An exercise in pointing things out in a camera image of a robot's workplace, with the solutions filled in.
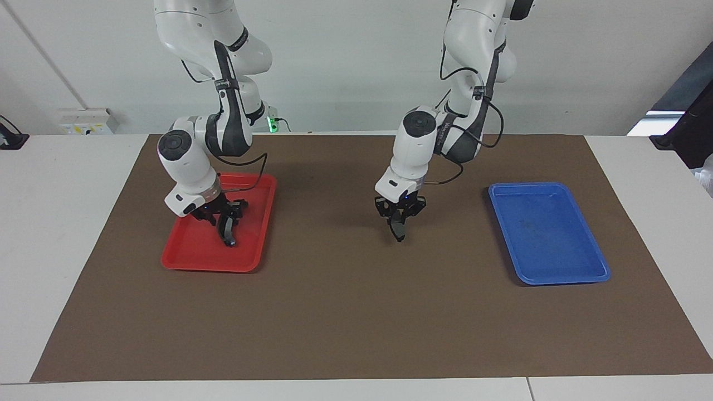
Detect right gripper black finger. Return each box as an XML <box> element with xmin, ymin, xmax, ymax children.
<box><xmin>225</xmin><ymin>199</ymin><xmax>250</xmax><ymax>224</ymax></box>
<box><xmin>192</xmin><ymin>204</ymin><xmax>220</xmax><ymax>227</ymax></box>

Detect curved silver brake shoe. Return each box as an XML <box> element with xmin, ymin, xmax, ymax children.
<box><xmin>218</xmin><ymin>214</ymin><xmax>238</xmax><ymax>247</ymax></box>

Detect red plastic tray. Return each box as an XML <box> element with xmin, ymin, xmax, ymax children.
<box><xmin>161</xmin><ymin>172</ymin><xmax>278</xmax><ymax>273</ymax></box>

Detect power strip with green light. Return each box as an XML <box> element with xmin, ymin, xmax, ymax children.
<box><xmin>266</xmin><ymin>105</ymin><xmax>291</xmax><ymax>134</ymax></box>

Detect brown table mat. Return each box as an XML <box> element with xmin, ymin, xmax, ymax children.
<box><xmin>30</xmin><ymin>134</ymin><xmax>713</xmax><ymax>383</ymax></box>

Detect blue plastic tray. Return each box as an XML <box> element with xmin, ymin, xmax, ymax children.
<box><xmin>488</xmin><ymin>182</ymin><xmax>611</xmax><ymax>286</ymax></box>

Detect dark monitor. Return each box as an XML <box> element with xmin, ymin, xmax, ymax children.
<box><xmin>648</xmin><ymin>43</ymin><xmax>713</xmax><ymax>170</ymax></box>

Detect clear plastic object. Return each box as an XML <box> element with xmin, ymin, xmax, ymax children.
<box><xmin>692</xmin><ymin>155</ymin><xmax>713</xmax><ymax>198</ymax></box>

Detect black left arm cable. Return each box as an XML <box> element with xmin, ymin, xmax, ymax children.
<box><xmin>424</xmin><ymin>0</ymin><xmax>506</xmax><ymax>185</ymax></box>

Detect white wall socket box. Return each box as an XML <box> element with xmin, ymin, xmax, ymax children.
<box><xmin>57</xmin><ymin>108</ymin><xmax>119</xmax><ymax>135</ymax></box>

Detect black device with cable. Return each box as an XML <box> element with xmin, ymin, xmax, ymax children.
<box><xmin>0</xmin><ymin>115</ymin><xmax>30</xmax><ymax>150</ymax></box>

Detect grey wall conduit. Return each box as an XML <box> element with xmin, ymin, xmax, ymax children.
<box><xmin>0</xmin><ymin>0</ymin><xmax>89</xmax><ymax>110</ymax></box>

